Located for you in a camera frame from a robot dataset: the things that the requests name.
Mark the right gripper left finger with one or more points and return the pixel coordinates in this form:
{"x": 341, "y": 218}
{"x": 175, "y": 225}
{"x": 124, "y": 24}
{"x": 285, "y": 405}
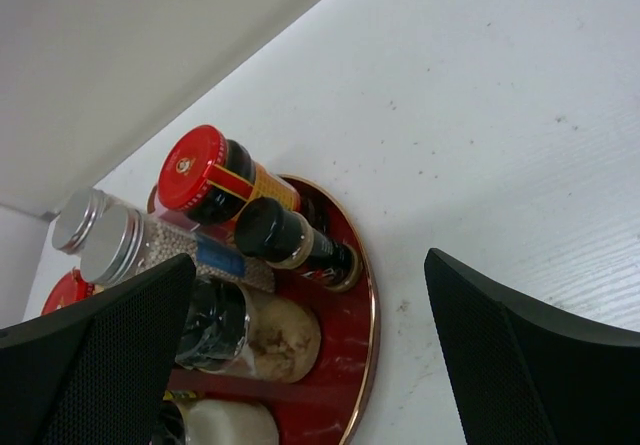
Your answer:
{"x": 95, "y": 372}

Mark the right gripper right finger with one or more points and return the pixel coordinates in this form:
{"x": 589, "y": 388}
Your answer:
{"x": 525, "y": 372}

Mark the small yellow liquid bottle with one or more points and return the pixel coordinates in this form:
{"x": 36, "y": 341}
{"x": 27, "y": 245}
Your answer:
{"x": 183, "y": 395}

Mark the red lid sauce jar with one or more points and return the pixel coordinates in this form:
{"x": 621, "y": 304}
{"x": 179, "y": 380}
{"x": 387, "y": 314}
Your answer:
{"x": 70, "y": 289}
{"x": 210, "y": 179}

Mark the black cap grinder bottle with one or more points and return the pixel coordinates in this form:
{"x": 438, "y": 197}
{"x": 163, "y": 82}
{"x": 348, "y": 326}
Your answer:
{"x": 244, "y": 332}
{"x": 210, "y": 421}

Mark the white lid spice jar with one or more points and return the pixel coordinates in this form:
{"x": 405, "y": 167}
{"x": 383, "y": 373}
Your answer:
{"x": 125, "y": 242}

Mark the silver lid blue label jar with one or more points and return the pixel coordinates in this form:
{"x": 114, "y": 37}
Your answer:
{"x": 78, "y": 217}

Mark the black cap brown spice bottle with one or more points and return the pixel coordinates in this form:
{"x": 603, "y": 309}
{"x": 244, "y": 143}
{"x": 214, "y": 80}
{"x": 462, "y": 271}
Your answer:
{"x": 287, "y": 241}

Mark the red round tray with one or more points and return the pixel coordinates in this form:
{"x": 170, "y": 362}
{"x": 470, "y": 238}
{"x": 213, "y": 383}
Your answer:
{"x": 326, "y": 406}

